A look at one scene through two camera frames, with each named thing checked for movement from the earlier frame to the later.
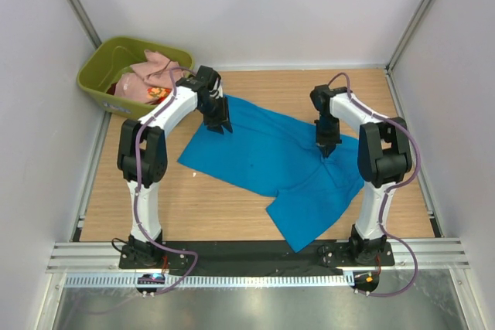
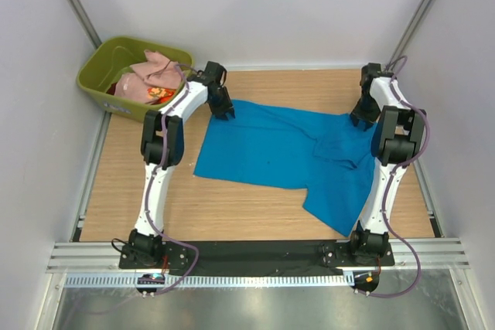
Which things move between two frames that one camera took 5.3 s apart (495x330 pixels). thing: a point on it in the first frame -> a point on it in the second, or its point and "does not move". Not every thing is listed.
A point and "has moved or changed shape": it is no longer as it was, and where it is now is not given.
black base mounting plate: (252, 256) does not move
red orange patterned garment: (158, 93) does not move
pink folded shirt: (132, 85) does not move
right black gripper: (328, 141) -> (363, 114)
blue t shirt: (271, 153) has moved or changed shape
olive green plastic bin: (103, 59) does not move
